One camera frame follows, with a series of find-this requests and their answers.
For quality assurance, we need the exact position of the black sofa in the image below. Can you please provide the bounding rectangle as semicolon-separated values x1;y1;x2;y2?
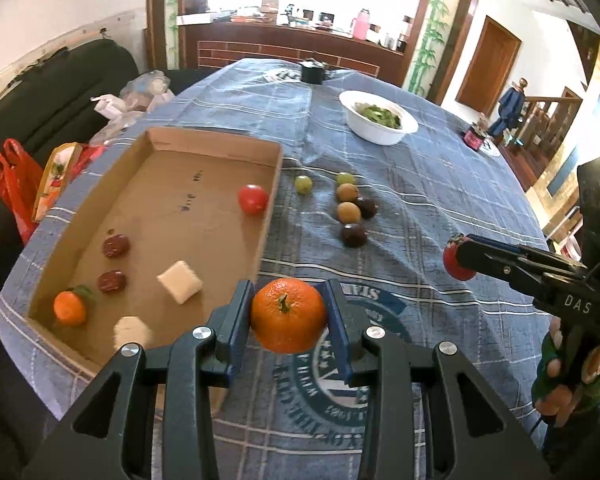
0;40;206;461

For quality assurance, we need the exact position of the large orange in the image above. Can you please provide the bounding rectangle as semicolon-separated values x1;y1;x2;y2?
250;278;327;354

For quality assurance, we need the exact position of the white bowl with greens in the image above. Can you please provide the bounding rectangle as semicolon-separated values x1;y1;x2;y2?
338;90;419;146

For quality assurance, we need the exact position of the person's right hand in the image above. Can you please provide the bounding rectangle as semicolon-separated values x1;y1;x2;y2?
531;320;600;427

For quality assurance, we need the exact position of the pink bottle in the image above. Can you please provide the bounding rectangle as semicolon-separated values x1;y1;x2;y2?
351;8;371;41

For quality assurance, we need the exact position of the wooden counter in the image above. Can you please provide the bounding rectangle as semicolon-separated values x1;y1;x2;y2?
177;10;411;86

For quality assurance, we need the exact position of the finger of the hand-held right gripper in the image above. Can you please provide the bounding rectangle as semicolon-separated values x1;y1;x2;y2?
466;233;587;270
454;245;556;302

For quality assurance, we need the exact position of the shallow cardboard box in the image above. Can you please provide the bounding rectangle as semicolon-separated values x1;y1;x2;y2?
27;126;285;378

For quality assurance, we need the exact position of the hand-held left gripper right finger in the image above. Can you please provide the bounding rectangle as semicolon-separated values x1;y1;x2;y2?
324;278;552;480

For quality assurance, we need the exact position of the dark red date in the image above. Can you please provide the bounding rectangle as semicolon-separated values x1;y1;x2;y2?
103;234;130;259
97;270;127;294

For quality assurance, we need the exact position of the wooden stair railing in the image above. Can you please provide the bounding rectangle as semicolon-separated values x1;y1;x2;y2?
500;87;583;181

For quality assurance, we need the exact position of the blue garment on post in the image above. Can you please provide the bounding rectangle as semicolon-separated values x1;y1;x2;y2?
487;85;526;138

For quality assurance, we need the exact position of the clear plastic bag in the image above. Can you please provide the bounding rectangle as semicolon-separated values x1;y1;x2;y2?
120;70;176;113

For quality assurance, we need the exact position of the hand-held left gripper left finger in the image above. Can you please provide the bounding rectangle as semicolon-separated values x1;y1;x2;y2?
30;280;256;480

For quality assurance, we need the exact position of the dark red jar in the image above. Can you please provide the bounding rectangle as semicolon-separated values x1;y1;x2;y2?
462;122;487;151

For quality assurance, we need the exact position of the white packet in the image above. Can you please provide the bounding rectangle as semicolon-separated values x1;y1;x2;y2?
91;94;126;118

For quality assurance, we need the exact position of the wooden door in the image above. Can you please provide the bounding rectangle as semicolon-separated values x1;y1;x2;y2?
455;15;523;118

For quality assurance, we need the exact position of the small tangerine with leaf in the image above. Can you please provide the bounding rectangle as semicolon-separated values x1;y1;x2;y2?
53;285;96;327

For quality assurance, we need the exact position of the blue plaid tablecloth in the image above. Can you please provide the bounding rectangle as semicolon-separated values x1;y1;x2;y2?
0;57;556;480

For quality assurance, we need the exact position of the black pot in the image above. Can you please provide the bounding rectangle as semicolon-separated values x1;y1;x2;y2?
300;59;326;84

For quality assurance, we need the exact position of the yellow floral bag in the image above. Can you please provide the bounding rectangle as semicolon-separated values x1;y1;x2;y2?
32;142;81;223

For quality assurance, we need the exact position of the red plastic bag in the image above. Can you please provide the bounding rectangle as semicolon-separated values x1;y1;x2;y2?
0;138;43;246

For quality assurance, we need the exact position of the cream cube-shaped food piece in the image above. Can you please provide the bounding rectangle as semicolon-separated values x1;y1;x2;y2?
156;260;204;305
113;316;153;353

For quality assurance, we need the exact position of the red tomato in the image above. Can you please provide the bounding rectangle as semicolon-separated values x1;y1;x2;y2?
442;234;477;282
237;184;269;215

